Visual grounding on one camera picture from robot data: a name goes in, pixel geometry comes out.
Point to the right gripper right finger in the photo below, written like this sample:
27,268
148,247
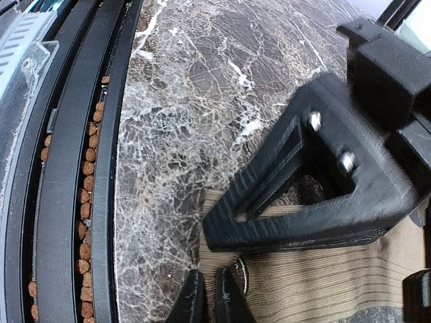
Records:
230,303

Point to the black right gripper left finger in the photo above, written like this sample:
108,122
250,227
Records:
191,304

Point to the brown sock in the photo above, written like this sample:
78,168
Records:
353,284

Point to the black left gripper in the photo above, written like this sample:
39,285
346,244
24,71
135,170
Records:
382,127

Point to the white perforated front rail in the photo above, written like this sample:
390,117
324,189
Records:
22,58

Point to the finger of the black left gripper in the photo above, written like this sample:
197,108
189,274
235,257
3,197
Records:
321,179

